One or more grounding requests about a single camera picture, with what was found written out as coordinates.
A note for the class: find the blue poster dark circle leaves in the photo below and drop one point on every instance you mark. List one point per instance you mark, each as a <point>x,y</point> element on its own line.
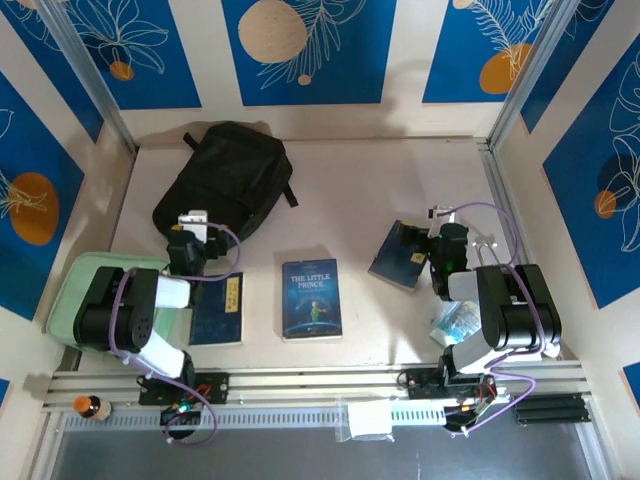
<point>575,225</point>

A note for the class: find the blue poster orange oval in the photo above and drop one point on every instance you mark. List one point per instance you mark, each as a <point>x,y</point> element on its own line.
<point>30,150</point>

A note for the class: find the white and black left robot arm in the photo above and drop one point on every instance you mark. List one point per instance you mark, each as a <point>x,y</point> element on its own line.
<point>145,325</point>

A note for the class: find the clear packet with blue print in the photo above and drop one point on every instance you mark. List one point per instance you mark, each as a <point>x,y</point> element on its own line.
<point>450,320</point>

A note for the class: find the Little Prince book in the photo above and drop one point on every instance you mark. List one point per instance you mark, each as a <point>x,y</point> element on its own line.
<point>310,320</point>

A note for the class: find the black ribbed block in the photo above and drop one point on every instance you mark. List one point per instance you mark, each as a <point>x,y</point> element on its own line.
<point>550,410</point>

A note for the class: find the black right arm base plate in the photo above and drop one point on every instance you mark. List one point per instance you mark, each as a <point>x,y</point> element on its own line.
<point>420,385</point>

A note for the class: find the blue poster orange circle fern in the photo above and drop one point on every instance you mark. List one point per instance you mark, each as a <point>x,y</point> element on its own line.
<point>450,60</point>

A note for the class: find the navy book with yellow label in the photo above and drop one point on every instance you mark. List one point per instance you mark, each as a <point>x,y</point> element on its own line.
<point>220,320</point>

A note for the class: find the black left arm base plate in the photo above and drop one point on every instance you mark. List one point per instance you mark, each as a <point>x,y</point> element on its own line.
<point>220,387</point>

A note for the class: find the aluminium side rail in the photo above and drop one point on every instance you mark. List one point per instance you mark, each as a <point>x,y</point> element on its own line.
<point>497,175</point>

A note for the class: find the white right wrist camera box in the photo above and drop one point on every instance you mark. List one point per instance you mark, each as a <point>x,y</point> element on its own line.
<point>444,214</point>

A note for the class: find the black backpack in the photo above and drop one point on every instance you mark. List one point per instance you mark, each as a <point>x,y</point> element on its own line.
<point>225,170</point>

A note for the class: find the plain navy blue book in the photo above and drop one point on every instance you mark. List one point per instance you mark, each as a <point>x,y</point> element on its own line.
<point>395,265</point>

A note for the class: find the blue poster beige circle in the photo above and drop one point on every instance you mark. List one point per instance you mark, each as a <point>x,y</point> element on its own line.
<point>350,75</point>

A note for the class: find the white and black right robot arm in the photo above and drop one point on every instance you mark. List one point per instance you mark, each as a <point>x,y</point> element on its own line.
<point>520,320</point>

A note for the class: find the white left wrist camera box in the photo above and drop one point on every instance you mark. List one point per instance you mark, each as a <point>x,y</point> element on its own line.
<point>192,225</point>

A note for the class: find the clear zip bag white paper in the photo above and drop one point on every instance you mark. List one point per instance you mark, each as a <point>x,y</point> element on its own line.
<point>367,420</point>

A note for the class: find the blue wall poster leaf lines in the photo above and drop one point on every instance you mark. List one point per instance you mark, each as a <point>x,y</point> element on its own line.
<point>590,50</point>
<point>72,90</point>

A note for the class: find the aluminium mounting rail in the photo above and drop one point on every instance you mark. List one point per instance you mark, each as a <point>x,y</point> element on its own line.
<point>300,380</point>

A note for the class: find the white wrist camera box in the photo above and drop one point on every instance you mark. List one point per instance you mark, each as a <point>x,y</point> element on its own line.
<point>192,225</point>
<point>444,214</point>

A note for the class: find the aluminium frame post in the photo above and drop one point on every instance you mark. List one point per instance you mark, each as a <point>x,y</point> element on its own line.
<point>85,65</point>
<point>535,65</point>

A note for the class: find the light green tray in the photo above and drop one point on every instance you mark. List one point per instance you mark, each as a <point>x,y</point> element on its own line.
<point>65,300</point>

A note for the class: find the brown bottle with orange cap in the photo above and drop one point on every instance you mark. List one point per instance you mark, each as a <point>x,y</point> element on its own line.
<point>92,407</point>

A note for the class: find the blue poster white flower outline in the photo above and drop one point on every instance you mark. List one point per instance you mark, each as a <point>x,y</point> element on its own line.
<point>150,75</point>

